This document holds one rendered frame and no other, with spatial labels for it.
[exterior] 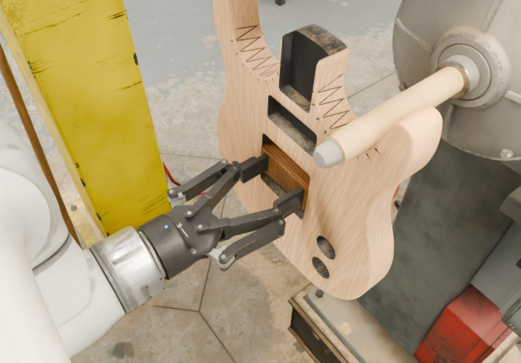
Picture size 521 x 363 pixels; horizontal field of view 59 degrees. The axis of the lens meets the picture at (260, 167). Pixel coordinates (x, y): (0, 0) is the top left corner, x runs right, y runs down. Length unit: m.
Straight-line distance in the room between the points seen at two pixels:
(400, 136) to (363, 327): 1.01
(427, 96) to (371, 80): 2.13
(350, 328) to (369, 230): 0.86
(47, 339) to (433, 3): 0.51
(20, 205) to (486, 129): 0.50
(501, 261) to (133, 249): 0.72
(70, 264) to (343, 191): 0.31
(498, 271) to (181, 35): 2.37
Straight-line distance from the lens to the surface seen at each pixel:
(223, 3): 0.60
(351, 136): 0.44
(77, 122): 1.40
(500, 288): 1.07
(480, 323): 1.13
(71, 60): 1.29
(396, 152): 0.45
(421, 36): 0.61
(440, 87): 0.53
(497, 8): 0.55
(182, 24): 3.07
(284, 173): 0.63
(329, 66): 0.49
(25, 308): 0.34
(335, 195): 0.56
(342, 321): 1.41
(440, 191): 0.95
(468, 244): 0.99
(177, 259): 0.56
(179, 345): 1.70
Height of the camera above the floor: 1.57
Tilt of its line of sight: 49 degrees down
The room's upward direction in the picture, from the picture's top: straight up
